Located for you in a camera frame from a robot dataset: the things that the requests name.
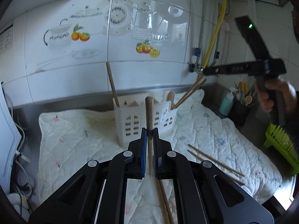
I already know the white quilted printed mat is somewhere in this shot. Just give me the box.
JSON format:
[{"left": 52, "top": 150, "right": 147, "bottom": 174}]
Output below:
[{"left": 38, "top": 89, "right": 283, "bottom": 224}]

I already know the person's right hand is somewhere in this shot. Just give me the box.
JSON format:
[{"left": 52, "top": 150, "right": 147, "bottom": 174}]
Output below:
[{"left": 255, "top": 78, "right": 298, "bottom": 122}]

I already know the braided metal hose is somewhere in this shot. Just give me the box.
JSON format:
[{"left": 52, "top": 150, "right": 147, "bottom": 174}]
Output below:
[{"left": 195, "top": 0, "right": 206, "bottom": 71}]

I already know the yellow gas hose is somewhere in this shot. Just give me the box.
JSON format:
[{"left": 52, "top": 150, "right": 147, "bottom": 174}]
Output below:
[{"left": 201, "top": 0, "right": 228, "bottom": 69}]

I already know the teal pump bottle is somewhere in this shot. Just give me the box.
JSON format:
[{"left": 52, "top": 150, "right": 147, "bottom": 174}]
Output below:
[{"left": 219, "top": 87, "right": 235, "bottom": 116}]

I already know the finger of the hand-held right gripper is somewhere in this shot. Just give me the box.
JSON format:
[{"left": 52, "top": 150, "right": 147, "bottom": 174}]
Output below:
[{"left": 203, "top": 60, "right": 259, "bottom": 76}]

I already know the white power strip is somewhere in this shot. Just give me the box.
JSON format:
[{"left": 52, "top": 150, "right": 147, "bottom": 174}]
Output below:
[{"left": 9, "top": 192, "right": 32, "bottom": 215}]

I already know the white plastic chopstick holder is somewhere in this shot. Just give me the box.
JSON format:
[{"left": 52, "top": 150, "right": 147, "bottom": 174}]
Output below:
[{"left": 113, "top": 90, "right": 178, "bottom": 148}]

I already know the white countertop appliance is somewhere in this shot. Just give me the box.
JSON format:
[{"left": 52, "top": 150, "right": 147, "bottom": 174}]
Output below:
[{"left": 0, "top": 84, "right": 24, "bottom": 187}]

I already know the black utensil pot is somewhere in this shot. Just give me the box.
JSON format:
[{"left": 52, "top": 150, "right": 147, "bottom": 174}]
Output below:
[{"left": 230, "top": 99, "right": 250, "bottom": 127}]

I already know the metal pipe valve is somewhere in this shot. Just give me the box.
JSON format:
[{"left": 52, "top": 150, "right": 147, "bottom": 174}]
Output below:
[{"left": 188, "top": 61, "right": 204, "bottom": 74}]

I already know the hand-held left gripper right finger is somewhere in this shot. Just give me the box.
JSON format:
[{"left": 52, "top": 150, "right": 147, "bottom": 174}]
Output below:
[{"left": 153, "top": 128, "right": 275, "bottom": 224}]

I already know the white power cable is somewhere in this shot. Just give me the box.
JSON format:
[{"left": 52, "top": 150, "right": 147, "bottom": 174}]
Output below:
[{"left": 5, "top": 93, "right": 32, "bottom": 166}]

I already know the green plastic dish rack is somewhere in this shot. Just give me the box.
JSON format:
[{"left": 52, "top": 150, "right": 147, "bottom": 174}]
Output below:
[{"left": 264, "top": 122, "right": 299, "bottom": 175}]

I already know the yellow handled utensil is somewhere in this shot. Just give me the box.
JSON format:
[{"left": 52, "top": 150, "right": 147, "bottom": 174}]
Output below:
[{"left": 238, "top": 82, "right": 247, "bottom": 98}]

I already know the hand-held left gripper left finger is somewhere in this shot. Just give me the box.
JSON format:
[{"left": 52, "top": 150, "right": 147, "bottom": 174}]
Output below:
[{"left": 28, "top": 127, "right": 148, "bottom": 224}]

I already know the white wall label sticker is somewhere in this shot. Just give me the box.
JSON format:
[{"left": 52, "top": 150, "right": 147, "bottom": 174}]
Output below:
[{"left": 0, "top": 22, "right": 14, "bottom": 54}]

